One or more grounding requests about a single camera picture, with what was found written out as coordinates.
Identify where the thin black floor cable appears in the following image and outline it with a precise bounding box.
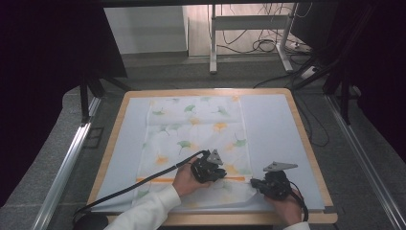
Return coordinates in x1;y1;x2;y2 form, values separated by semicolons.
294;91;330;149

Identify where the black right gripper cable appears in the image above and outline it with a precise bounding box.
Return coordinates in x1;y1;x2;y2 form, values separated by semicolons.
287;179;310;223

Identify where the wooden framed work board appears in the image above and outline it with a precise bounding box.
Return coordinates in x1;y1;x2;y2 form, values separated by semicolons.
90;93;327;215

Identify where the aluminium rail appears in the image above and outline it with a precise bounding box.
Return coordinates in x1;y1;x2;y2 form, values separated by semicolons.
323;93;406;230
31;95;103;230

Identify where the white leaf-print cloth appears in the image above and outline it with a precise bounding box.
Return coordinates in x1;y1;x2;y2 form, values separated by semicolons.
131;95;259;209

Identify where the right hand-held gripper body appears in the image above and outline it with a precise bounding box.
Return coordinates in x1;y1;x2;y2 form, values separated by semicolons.
259;161;299;202

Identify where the tangle of black floor cables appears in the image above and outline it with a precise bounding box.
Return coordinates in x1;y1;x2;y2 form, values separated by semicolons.
215;3;314;56

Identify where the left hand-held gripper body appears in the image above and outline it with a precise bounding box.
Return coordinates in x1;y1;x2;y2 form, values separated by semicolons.
190;149;226;184

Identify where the person's right hand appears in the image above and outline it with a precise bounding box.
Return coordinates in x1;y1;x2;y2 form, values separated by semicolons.
263;188;305;227

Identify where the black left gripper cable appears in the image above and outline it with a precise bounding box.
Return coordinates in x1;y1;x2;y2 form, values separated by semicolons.
72;149;209;222

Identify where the dark curtain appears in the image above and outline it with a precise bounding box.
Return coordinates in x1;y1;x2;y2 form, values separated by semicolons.
331;0;406;161
0;0;128;207

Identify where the person's left hand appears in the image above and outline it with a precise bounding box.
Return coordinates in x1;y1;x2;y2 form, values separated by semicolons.
171;162;213;198

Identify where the white cabinet panel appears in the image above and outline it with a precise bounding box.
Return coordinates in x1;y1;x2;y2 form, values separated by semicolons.
102;5;190;56

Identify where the white power strip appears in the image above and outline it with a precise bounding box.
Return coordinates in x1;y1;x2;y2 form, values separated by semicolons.
300;65;321;81

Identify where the black round object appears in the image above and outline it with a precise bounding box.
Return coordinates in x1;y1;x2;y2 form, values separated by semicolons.
73;212;110;230

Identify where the white metal desk frame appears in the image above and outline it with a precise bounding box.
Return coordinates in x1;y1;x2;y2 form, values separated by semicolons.
208;3;295;76

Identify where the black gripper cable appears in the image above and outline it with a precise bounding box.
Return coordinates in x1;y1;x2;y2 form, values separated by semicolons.
287;179;310;223
72;149;209;222

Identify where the dark floor grille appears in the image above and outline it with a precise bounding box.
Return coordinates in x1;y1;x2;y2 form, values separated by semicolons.
82;126;105;150

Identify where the black metal stand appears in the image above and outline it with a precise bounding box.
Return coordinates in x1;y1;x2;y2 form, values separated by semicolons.
79;72;132;125
290;3;378;127

